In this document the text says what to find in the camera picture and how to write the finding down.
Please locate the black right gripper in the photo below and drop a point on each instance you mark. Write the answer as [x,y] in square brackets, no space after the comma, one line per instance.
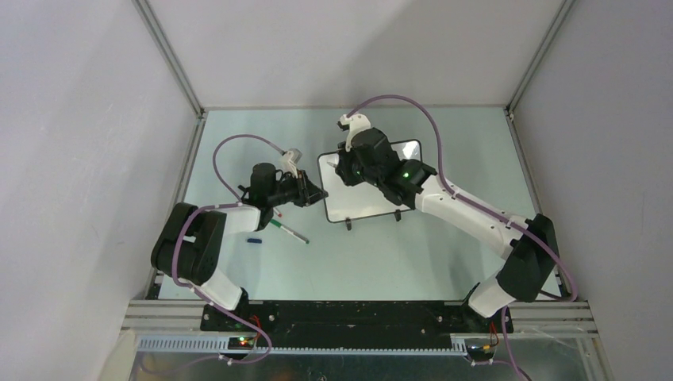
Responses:
[343,168]

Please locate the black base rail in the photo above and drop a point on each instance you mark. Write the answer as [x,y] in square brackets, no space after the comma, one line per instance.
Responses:
[401,325]

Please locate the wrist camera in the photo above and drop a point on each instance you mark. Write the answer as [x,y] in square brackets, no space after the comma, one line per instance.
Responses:
[289,161]
[353,125]

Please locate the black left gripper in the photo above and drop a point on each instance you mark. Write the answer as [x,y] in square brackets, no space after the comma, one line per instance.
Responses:
[314,194]

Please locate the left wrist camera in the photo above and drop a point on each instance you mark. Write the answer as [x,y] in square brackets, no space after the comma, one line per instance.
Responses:
[289,161]

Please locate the small black framed whiteboard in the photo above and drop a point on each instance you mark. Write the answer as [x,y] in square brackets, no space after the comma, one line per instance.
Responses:
[363,200]

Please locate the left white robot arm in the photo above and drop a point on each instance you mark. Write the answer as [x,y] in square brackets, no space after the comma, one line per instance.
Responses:
[189,246]

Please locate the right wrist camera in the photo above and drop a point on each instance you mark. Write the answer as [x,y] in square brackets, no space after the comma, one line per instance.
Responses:
[353,125]

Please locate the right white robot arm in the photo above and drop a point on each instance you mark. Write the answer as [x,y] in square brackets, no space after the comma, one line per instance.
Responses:
[527,246]

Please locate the green capped whiteboard marker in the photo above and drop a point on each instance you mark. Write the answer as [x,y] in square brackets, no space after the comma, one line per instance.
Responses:
[290,231]

